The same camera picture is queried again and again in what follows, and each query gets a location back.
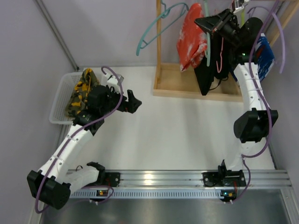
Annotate red white trousers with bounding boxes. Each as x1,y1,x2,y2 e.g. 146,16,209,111
176,3,207,72

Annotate mint green hanger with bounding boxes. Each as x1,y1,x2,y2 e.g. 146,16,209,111
203,0,211,67

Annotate camouflage trousers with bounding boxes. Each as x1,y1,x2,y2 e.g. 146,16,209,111
64,68,100,118

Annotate teal plastic hanger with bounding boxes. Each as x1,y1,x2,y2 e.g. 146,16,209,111
135,0,190,56

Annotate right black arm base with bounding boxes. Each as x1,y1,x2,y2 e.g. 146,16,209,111
202,171,246,187

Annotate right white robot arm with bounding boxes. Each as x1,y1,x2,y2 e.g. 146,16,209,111
194,9,278,168

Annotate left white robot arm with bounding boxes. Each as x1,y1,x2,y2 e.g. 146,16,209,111
27,85,142,210

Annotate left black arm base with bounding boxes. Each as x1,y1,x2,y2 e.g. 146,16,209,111
84,171,121,188

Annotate pink hanger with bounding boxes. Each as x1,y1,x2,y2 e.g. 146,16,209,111
214,0,236,73

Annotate black trousers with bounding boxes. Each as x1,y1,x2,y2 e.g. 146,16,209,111
194,35,231,96

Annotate blue patterned trousers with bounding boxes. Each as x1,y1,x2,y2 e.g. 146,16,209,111
230,32,276,82

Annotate wooden clothes rack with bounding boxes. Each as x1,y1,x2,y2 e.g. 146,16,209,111
153,0,299,102

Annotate white plastic basket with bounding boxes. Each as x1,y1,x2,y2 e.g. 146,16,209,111
49,72,83,125

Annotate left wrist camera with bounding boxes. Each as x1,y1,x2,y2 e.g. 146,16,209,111
101,73,120,93

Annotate background purple cable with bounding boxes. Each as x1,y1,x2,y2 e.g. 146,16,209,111
247,6,287,74

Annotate grey slotted cable duct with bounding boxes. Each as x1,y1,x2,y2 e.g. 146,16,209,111
70,189,226,199

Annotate aluminium mounting rail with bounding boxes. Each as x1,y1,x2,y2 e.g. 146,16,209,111
36,169,292,189

